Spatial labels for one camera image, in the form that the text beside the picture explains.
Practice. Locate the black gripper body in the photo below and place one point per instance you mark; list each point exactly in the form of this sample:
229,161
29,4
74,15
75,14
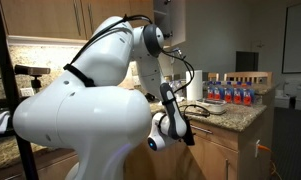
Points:
188,137

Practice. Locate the wooden drawer with steel handle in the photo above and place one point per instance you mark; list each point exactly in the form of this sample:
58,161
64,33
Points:
214,134

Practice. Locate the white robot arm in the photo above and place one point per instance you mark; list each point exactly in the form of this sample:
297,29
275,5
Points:
108,100

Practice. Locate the wooden cabinet door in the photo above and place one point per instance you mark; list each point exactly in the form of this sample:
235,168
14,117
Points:
211,161

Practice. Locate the white plastic container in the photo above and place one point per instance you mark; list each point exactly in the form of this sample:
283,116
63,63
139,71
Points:
216,107

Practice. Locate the white paper towel roll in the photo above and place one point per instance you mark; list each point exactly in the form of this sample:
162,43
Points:
194,90

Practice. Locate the Fiji water bottle pack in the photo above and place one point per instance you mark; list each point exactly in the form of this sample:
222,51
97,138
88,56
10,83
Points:
238,93

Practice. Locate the wooden dining chair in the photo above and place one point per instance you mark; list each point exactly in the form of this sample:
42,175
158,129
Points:
256,77

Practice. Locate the white whiteboard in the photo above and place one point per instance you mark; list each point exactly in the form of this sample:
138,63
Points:
292,41

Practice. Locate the upper wooden cabinet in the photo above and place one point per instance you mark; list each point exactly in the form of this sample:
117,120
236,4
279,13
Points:
69,19

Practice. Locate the black camera on stand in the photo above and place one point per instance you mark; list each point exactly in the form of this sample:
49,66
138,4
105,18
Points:
35,72

